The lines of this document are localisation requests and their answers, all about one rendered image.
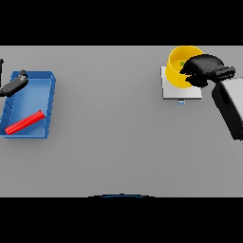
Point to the red beaker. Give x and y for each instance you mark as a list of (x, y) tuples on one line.
[(24, 122)]

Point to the blue tray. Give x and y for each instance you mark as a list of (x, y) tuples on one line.
[(28, 101)]

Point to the yellow bowl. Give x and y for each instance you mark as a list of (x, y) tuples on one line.
[(177, 68)]

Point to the green nut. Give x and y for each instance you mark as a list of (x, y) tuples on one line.
[(182, 63)]

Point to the pale square measuring scale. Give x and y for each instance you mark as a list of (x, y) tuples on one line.
[(177, 92)]

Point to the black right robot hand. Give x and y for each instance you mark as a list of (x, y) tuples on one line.
[(204, 68)]

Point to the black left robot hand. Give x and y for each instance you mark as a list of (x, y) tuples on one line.
[(14, 84)]

